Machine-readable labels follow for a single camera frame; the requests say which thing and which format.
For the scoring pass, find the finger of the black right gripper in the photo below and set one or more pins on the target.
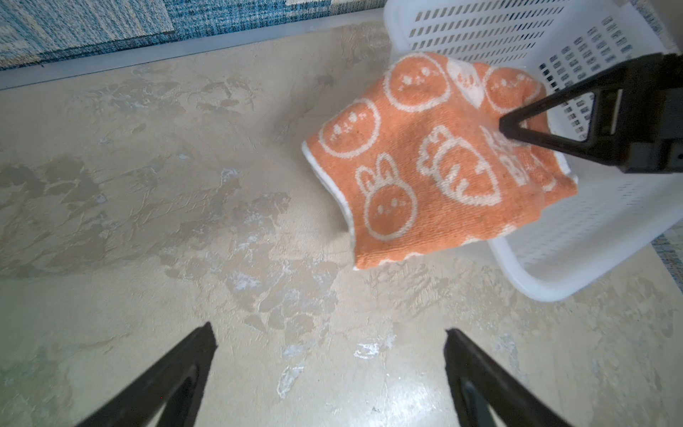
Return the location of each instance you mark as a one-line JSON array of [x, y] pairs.
[[628, 116]]

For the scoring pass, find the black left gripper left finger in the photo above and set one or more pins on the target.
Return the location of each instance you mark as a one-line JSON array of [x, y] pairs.
[[172, 388]]

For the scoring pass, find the orange bunny pattern towel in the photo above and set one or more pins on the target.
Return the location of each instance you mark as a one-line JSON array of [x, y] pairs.
[[418, 164]]

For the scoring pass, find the white plastic basket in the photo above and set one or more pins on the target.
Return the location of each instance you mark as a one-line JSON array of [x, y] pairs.
[[559, 43]]

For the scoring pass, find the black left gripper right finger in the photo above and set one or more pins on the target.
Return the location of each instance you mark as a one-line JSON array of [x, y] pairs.
[[481, 389]]

